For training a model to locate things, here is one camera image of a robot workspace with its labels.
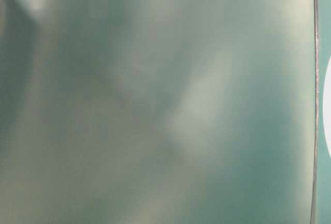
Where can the white round bowl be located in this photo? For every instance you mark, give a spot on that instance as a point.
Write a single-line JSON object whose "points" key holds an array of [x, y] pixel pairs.
{"points": [[327, 107]]}

